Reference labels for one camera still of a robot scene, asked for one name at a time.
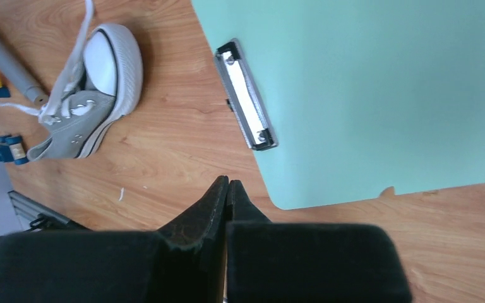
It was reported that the grey canvas sneaker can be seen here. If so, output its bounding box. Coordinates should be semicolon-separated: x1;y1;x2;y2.
27;23;143;161

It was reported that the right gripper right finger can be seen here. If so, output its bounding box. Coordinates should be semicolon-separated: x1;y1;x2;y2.
226;181;413;302

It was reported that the silver microphone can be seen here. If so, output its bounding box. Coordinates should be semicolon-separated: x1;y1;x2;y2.
0;39;49;105

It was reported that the blue red toy car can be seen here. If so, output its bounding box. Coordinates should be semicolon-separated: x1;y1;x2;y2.
0;134;29;165

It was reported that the white shoelace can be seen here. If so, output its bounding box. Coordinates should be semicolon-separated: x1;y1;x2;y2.
0;1;95;124

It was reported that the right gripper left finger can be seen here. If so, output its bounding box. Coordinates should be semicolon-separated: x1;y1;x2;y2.
0;176;229;302

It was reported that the green clipboard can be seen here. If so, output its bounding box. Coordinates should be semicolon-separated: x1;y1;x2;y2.
193;1;485;210

